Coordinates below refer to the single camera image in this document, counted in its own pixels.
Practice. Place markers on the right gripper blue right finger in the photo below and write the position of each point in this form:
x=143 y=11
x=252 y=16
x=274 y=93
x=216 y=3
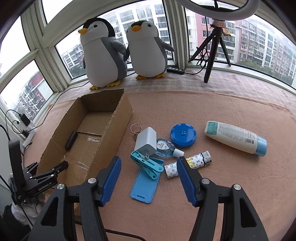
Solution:
x=190 y=179

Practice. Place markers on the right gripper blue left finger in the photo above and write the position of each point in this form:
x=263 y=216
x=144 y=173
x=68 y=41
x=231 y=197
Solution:
x=107 y=179

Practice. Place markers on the blue phone stand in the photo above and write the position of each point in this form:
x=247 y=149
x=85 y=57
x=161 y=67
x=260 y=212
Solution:
x=144 y=187

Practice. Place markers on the teal clothes peg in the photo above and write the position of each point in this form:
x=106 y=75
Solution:
x=150 y=167

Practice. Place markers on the blue round tape measure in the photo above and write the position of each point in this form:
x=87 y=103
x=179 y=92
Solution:
x=183 y=135

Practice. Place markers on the white usb wall charger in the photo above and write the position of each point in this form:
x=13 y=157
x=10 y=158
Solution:
x=146 y=142

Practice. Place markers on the black cylindrical device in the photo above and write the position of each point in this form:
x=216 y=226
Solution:
x=71 y=140

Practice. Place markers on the white lotion bottle blue cap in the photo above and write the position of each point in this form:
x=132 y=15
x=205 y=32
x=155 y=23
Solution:
x=236 y=137

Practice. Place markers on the person left gloved hand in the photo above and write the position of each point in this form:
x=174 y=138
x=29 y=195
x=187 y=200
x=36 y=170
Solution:
x=29 y=210

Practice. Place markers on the open cardboard box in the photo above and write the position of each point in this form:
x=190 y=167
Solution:
x=100 y=120

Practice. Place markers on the white power strip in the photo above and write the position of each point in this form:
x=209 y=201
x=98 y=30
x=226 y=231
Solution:
x=26 y=131

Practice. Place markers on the black power adapter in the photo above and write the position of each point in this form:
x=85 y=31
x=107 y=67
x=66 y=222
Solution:
x=25 y=119

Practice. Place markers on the pink floor blanket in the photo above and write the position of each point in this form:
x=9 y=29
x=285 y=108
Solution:
x=269 y=181

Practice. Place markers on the black inline remote control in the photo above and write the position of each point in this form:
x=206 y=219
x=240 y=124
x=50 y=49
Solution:
x=175 y=70

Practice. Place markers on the large plush penguin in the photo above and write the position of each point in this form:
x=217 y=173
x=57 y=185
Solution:
x=103 y=57

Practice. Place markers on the small plush penguin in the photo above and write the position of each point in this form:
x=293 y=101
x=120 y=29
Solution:
x=147 y=50

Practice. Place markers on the black tripod stand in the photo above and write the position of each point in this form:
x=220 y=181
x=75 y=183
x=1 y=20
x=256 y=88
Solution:
x=208 y=48

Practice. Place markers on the white ring light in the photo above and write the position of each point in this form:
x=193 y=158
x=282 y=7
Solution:
x=214 y=12

